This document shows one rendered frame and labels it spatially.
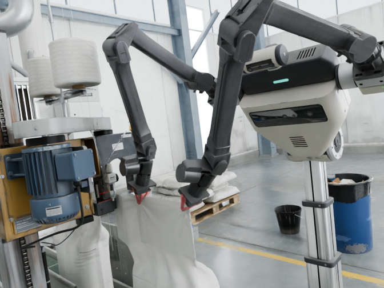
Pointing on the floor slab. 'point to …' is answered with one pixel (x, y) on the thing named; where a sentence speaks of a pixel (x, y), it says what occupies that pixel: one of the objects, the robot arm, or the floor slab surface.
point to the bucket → (288, 218)
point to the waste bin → (352, 212)
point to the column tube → (18, 277)
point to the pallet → (213, 208)
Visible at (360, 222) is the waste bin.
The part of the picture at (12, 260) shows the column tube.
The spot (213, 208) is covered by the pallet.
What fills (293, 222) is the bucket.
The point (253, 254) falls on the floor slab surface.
